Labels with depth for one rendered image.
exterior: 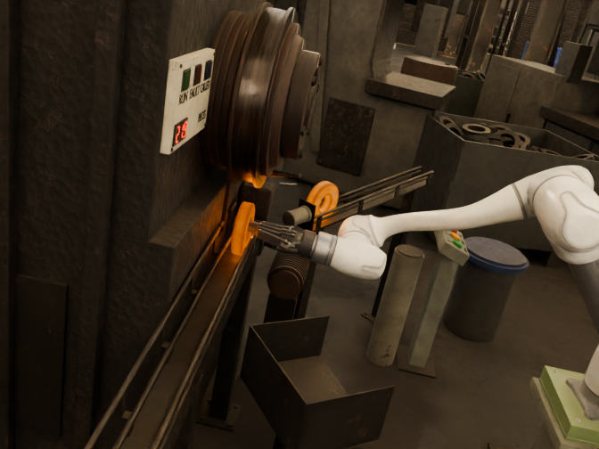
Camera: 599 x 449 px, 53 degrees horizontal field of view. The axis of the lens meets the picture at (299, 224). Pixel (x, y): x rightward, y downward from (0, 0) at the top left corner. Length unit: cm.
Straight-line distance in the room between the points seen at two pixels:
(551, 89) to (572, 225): 397
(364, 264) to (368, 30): 276
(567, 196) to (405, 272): 103
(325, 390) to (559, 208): 67
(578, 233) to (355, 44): 303
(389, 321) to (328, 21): 243
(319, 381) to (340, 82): 315
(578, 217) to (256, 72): 78
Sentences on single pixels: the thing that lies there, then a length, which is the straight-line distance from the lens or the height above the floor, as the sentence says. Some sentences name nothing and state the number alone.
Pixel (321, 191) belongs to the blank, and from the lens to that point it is 208.
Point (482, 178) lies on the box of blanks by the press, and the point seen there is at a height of 53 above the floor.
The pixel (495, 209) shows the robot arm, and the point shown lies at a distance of 164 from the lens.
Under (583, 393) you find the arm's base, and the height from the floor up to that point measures 44.
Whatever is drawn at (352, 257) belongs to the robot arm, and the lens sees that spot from 166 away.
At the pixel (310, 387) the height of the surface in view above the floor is 60.
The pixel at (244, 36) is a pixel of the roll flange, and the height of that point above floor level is 127.
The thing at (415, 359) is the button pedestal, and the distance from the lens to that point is 263.
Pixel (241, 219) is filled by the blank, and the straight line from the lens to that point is 164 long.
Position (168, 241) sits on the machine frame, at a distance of 126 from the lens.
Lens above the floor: 142
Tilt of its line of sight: 22 degrees down
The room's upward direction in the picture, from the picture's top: 12 degrees clockwise
